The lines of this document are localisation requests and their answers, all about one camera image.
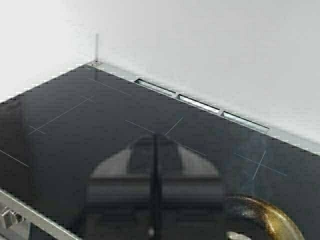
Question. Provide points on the stainless steel frying pan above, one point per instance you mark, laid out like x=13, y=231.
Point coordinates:
x=262, y=215

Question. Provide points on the left steel stove knob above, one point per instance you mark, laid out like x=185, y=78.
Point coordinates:
x=12, y=220

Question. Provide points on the stainless steel stove range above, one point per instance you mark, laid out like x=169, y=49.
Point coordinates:
x=54, y=135

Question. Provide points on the raw shrimp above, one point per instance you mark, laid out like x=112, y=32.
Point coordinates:
x=231, y=235

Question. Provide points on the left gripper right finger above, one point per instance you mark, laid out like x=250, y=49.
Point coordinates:
x=190, y=195

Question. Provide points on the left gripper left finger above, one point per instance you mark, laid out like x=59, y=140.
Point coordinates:
x=118, y=203

